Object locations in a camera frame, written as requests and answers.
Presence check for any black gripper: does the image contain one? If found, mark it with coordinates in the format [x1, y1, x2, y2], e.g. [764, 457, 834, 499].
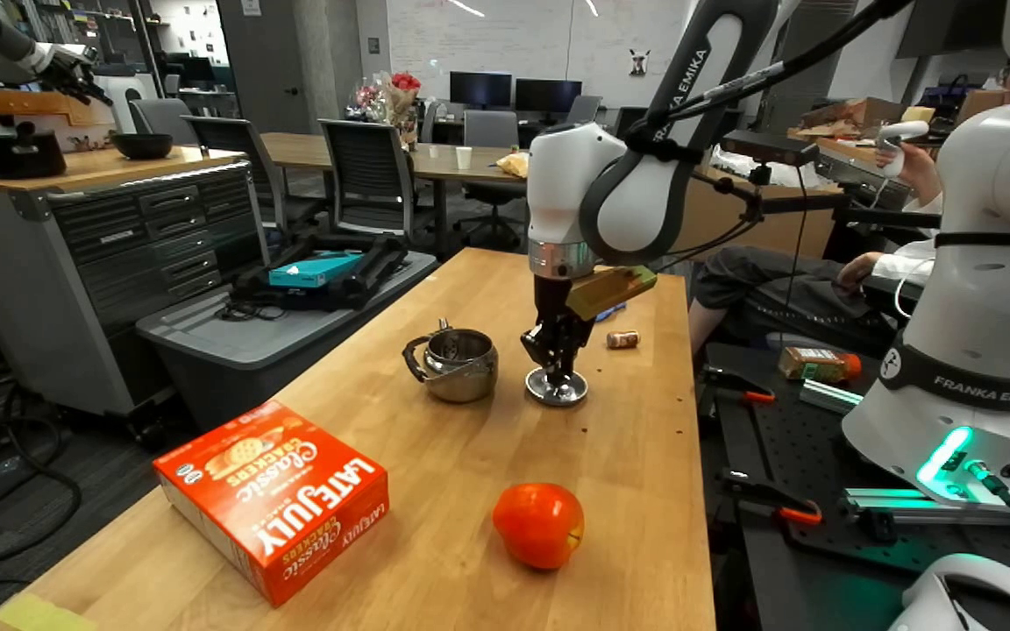
[514, 270, 601, 381]

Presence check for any silver pot lid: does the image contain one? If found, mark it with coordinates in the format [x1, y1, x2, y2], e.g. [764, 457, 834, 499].
[523, 360, 591, 410]

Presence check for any black cooking pot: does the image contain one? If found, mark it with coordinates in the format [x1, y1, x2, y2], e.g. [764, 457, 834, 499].
[0, 115, 69, 181]

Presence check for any orange tomato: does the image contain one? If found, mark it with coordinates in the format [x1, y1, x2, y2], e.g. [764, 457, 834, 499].
[489, 479, 590, 575]

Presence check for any wooden meeting table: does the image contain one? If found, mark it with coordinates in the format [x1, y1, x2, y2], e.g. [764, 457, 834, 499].
[257, 131, 536, 195]

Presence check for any black computer monitor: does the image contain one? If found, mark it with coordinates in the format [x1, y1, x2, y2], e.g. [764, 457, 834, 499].
[446, 65, 519, 115]
[513, 77, 584, 125]

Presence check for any teal bag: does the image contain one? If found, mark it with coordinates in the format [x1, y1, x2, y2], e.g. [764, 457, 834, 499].
[265, 244, 369, 294]

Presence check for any dark office chair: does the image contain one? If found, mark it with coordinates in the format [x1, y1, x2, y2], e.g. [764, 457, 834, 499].
[181, 113, 293, 237]
[316, 115, 416, 244]

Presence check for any orange green small box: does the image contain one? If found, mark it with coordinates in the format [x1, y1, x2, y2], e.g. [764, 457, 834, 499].
[776, 342, 869, 389]

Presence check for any grey plastic bin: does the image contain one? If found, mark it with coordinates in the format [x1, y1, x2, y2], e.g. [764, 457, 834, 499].
[133, 244, 440, 429]

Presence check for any orange cracker box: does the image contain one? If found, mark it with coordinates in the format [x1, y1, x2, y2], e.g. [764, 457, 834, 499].
[150, 398, 394, 610]

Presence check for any aluminium extrusion bar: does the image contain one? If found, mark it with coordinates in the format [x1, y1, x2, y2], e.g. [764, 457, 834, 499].
[838, 479, 1010, 527]

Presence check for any grey drawer tool cabinet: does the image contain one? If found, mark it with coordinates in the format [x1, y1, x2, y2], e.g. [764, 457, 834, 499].
[0, 143, 273, 422]

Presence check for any black bowl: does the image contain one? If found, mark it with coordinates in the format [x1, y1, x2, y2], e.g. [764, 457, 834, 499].
[107, 131, 180, 164]

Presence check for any yellow sponge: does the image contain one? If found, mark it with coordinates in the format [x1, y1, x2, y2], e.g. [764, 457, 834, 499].
[0, 587, 103, 631]

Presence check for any silver pot with handle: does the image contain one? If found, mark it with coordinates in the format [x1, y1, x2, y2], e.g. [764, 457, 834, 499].
[398, 321, 500, 406]

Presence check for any orange handled clamp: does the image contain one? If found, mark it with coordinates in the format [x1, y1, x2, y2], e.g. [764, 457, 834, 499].
[721, 469, 827, 533]
[699, 364, 782, 410]

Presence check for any white ring shaped object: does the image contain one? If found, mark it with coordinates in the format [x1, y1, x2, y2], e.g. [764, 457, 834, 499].
[888, 549, 1010, 631]

